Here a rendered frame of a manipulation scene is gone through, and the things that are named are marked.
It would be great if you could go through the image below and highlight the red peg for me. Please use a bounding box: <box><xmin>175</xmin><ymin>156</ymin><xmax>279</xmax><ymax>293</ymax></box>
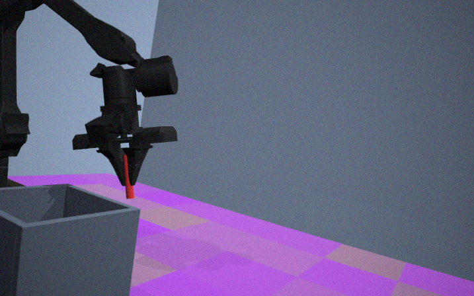
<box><xmin>122</xmin><ymin>155</ymin><xmax>134</xmax><ymax>199</ymax></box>

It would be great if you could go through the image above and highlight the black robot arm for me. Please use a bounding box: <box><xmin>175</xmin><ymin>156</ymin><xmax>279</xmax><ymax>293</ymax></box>
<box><xmin>0</xmin><ymin>0</ymin><xmax>178</xmax><ymax>188</ymax></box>

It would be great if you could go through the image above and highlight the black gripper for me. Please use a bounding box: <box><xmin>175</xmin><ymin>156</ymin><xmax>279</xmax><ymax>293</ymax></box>
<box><xmin>73</xmin><ymin>98</ymin><xmax>177</xmax><ymax>186</ymax></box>

